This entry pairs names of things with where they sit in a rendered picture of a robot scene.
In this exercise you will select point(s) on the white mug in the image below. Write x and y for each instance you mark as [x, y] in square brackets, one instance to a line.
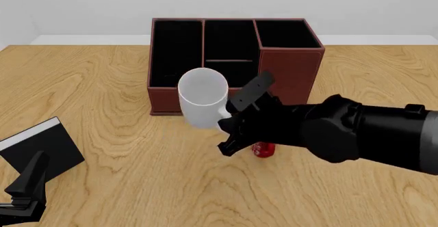
[200, 109]

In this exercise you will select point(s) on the red-brown desk caddy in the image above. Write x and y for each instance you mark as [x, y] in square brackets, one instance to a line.
[291, 70]

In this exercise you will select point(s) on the black and grey right robot arm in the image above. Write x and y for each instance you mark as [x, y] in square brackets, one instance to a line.
[376, 134]

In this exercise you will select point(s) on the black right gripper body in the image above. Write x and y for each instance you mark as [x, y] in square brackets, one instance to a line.
[270, 124]

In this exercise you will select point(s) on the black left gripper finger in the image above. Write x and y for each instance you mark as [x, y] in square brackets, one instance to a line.
[29, 175]

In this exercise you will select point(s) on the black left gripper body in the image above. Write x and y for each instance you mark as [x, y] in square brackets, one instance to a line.
[18, 210]

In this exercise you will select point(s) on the red tin can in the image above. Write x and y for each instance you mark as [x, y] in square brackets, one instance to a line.
[264, 150]

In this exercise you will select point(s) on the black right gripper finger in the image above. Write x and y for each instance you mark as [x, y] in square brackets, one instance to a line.
[230, 125]
[234, 145]

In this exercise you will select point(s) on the black book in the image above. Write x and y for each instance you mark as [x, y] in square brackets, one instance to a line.
[51, 145]

